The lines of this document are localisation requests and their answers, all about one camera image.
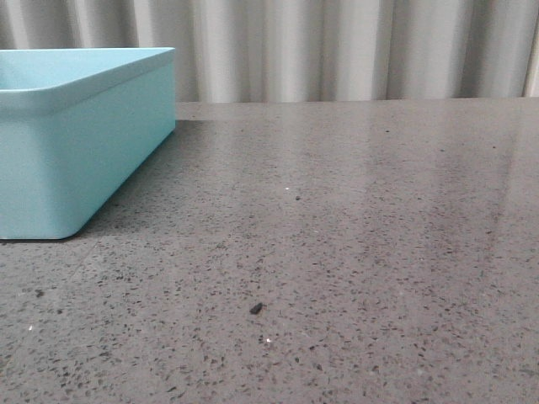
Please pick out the light blue plastic box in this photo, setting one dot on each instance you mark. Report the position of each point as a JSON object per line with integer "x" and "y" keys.
{"x": 75, "y": 124}

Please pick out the grey pleated curtain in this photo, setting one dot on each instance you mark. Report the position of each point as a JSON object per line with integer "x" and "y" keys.
{"x": 292, "y": 51}

